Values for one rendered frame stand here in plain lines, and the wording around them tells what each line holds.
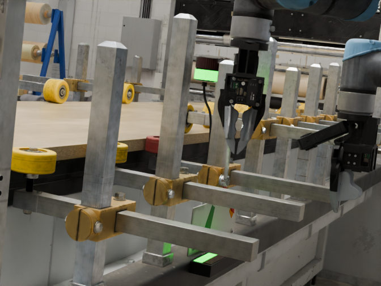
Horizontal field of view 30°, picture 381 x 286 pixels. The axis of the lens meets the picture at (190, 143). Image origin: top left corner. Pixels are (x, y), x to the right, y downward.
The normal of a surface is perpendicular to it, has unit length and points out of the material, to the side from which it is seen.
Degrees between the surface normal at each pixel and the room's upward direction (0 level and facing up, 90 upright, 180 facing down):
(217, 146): 90
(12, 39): 90
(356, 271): 90
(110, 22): 90
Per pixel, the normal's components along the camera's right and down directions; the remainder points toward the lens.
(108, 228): 0.91, 0.15
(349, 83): -0.62, 0.01
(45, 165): 0.69, 0.16
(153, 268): 0.12, -0.99
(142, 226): -0.41, 0.05
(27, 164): 0.07, 0.11
